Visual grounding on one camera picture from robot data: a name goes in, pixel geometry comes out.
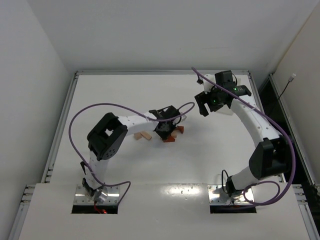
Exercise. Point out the white perforated box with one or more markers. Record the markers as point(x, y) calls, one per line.
point(225, 110)

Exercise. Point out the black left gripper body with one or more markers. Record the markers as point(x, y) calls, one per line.
point(164, 131)

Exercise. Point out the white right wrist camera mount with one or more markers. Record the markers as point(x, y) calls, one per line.
point(207, 86)

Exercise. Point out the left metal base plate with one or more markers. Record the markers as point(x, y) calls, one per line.
point(103, 196)

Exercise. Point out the small light wood cube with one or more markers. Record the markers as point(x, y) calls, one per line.
point(137, 136)

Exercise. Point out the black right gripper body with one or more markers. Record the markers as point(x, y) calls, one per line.
point(203, 99)

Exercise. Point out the aluminium table frame rail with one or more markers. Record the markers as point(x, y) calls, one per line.
point(168, 198)

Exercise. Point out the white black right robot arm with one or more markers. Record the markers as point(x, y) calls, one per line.
point(274, 152)

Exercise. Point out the red-brown arch wood block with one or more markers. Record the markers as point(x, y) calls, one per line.
point(177, 130)

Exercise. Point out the metal base plate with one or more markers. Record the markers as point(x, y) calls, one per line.
point(218, 197)
point(103, 196)

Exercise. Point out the red-brown triangle wood block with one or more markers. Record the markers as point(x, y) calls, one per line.
point(170, 139)

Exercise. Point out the engraved light wood block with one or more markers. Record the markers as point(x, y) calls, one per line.
point(146, 135)

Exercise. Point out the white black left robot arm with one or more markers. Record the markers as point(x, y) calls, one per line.
point(107, 136)

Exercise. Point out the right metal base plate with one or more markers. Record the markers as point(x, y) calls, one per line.
point(218, 197)

